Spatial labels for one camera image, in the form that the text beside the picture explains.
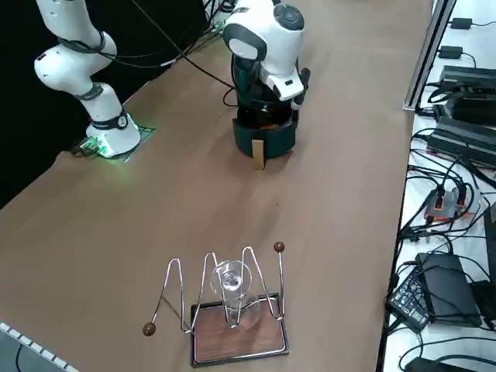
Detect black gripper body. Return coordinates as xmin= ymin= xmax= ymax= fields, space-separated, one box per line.
xmin=250 ymin=83 xmax=294 ymax=117

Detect dark green air fryer body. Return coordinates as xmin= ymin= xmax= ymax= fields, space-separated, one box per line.
xmin=231 ymin=53 xmax=300 ymax=121

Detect clear wine glass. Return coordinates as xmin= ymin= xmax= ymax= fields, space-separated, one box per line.
xmin=208 ymin=260 xmax=261 ymax=330

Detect black ribbed power supply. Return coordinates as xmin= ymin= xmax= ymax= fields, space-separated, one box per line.
xmin=432 ymin=92 xmax=496 ymax=127
xmin=440 ymin=64 xmax=496 ymax=95
xmin=425 ymin=115 xmax=496 ymax=168

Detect grey orange electronics box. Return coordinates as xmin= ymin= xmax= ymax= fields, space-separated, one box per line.
xmin=423 ymin=187 xmax=483 ymax=225

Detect black adapter with label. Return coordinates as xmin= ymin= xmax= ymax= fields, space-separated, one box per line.
xmin=386 ymin=275 xmax=432 ymax=333

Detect large black power brick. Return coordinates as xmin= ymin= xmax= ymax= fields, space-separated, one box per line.
xmin=415 ymin=251 xmax=484 ymax=327

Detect black upright panel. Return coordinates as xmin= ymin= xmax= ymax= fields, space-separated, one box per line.
xmin=483 ymin=201 xmax=496 ymax=284

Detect black pouch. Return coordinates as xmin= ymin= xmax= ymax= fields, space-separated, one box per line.
xmin=469 ymin=279 xmax=496 ymax=331

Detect black flat device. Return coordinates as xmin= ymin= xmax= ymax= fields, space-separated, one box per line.
xmin=402 ymin=356 xmax=468 ymax=372

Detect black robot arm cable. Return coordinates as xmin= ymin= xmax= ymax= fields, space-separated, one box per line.
xmin=57 ymin=0 xmax=237 ymax=92

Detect chrome wire glass rack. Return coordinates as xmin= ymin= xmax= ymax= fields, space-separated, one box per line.
xmin=142 ymin=241 xmax=290 ymax=363

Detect aluminium profile rail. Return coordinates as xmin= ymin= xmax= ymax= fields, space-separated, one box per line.
xmin=401 ymin=0 xmax=459 ymax=112

